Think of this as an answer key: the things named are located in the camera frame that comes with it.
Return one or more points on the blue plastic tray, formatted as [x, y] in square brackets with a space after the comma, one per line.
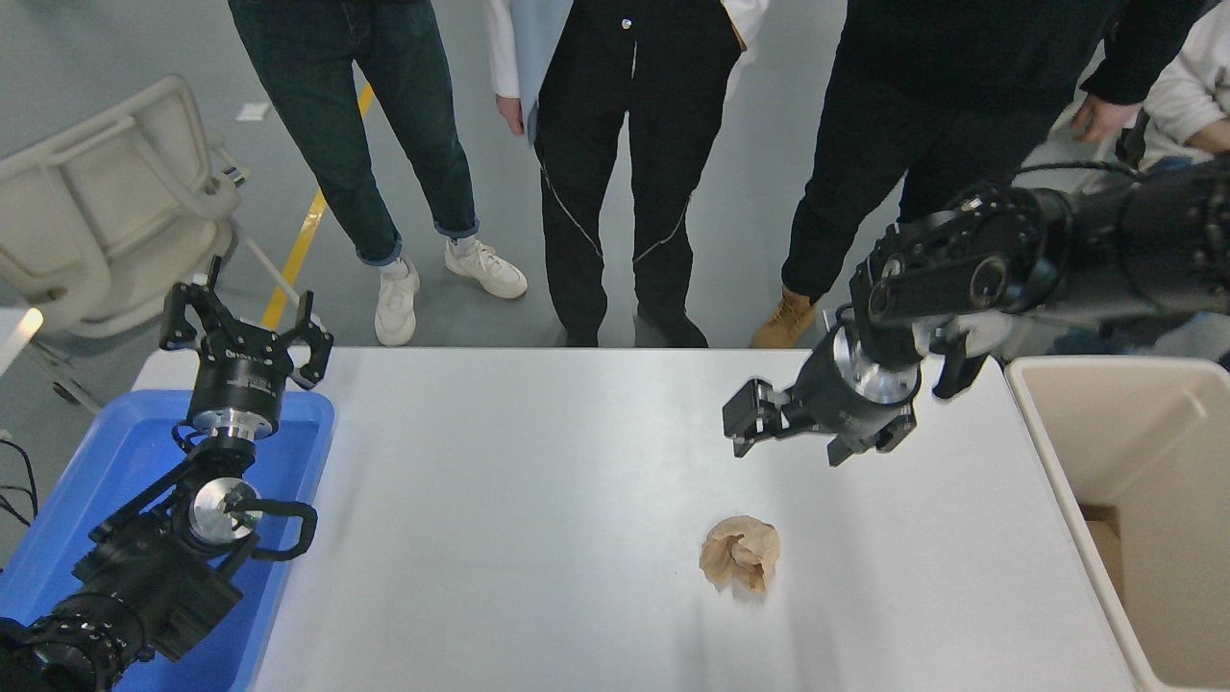
[125, 452]

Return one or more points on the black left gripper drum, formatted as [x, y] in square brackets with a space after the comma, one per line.
[238, 380]

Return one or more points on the large pale bin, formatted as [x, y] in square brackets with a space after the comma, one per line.
[1153, 432]

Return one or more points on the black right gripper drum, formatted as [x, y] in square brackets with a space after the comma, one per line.
[826, 404]

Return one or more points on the person's forearm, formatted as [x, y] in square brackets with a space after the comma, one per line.
[1213, 137]

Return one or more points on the white plastic folding chair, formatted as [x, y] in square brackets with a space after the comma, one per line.
[115, 202]

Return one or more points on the white side table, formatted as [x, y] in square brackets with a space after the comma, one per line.
[17, 332]

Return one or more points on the brown cardboard piece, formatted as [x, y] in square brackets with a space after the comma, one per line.
[1105, 553]

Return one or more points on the white paper scrap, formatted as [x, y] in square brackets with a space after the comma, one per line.
[253, 112]

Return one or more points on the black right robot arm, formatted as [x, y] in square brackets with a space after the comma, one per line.
[1057, 250]

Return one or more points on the tan paper ball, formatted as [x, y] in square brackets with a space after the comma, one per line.
[738, 553]

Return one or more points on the person's left hand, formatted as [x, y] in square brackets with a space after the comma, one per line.
[1103, 117]

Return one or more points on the person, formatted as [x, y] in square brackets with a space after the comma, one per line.
[1187, 96]
[375, 115]
[625, 144]
[903, 125]

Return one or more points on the person's right hand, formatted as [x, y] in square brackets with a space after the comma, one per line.
[511, 113]

